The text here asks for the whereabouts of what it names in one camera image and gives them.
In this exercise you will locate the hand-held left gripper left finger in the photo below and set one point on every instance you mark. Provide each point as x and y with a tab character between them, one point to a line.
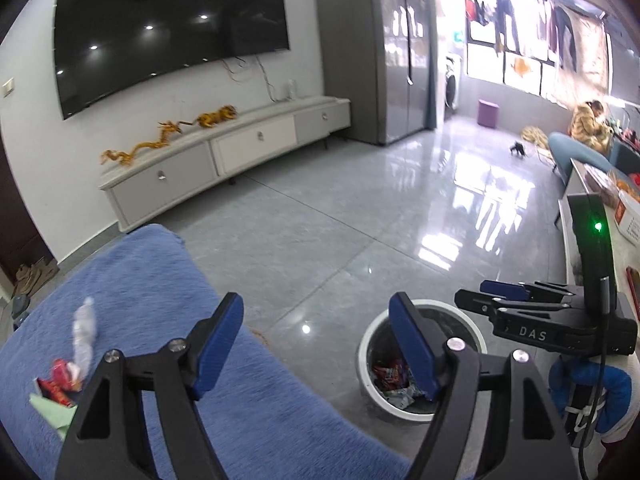
220	350

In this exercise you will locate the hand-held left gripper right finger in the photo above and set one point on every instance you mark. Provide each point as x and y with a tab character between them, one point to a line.
415	350

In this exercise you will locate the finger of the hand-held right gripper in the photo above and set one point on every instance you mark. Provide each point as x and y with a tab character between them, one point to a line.
475	301
500	287

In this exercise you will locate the red snack wrapper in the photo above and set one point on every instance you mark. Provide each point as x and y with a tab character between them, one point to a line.
62	380
390	372

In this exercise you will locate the white round trash bin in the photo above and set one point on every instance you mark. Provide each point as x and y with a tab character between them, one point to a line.
367	390

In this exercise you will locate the clear plastic wrapper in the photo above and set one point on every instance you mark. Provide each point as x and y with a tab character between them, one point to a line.
82	330

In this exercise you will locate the green paper wrapper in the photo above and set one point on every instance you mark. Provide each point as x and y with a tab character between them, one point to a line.
52	410

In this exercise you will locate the blue fluffy blanket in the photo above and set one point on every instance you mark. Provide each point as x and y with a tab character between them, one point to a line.
150	290

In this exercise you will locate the orange and white box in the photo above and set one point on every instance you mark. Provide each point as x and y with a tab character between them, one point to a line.
629	215

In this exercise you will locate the black toy animal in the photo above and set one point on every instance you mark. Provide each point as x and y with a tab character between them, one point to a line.
517	149

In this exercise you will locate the yellow cloth pile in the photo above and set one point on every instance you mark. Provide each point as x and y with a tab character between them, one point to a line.
535	137

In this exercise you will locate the blue chair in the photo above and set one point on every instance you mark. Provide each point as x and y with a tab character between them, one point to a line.
575	152

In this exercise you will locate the purple stool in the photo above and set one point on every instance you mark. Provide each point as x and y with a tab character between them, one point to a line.
488	114

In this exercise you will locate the wide grey drawer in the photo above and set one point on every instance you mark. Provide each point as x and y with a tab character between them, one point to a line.
160	180

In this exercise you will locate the pair of beige shoes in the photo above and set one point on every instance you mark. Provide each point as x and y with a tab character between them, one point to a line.
35	277

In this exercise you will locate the grey slipper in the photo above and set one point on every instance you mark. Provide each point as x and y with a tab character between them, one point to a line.
20	306

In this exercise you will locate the white washing machine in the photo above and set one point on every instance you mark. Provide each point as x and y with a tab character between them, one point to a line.
451	85

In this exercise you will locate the white drawer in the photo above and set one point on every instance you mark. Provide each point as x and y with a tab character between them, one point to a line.
255	142

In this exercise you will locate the white curved television stand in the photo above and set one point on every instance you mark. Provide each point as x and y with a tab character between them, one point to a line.
200	135

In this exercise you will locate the yellow dragon figurine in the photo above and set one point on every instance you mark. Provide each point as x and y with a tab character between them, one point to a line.
142	147

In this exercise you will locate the yellow tiger figurine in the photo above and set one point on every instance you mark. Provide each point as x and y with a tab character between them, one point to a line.
215	117

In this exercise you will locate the narrow grey drawer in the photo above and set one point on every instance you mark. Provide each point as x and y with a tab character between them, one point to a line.
320	122

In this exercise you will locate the dark brown door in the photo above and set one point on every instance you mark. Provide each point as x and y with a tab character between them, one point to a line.
15	220

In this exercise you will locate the row of hanging clothes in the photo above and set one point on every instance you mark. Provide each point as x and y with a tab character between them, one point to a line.
510	20

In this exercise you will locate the white router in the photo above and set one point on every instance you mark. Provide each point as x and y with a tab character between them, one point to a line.
291	90

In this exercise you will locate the grey double-door refrigerator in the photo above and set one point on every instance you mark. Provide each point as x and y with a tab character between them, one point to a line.
370	50

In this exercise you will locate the black wall television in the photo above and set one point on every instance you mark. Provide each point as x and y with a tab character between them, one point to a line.
165	30

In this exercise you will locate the white light switch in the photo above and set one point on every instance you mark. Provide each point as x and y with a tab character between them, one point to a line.
7	87

